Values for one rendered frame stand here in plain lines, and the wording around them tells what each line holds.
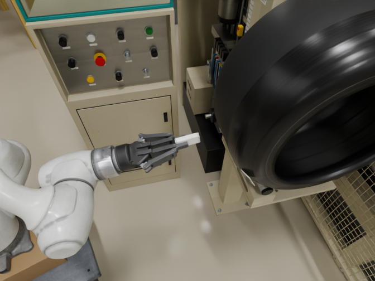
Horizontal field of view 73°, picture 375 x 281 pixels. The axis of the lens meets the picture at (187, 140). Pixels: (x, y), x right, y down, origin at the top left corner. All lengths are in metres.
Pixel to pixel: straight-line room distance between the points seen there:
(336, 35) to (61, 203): 0.66
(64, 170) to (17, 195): 0.14
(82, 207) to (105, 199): 1.36
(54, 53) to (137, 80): 0.37
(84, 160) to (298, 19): 0.62
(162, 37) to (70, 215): 0.85
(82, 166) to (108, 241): 1.20
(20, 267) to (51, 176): 0.47
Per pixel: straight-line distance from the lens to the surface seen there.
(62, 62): 1.28
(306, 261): 1.92
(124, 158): 0.70
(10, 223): 1.09
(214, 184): 1.97
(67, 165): 0.73
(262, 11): 0.96
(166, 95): 1.34
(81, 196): 0.66
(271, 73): 0.60
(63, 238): 0.61
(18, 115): 2.91
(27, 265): 1.13
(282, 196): 1.09
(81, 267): 1.17
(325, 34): 0.62
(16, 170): 1.11
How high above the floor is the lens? 1.72
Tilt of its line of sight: 51 degrees down
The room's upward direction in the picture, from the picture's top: straight up
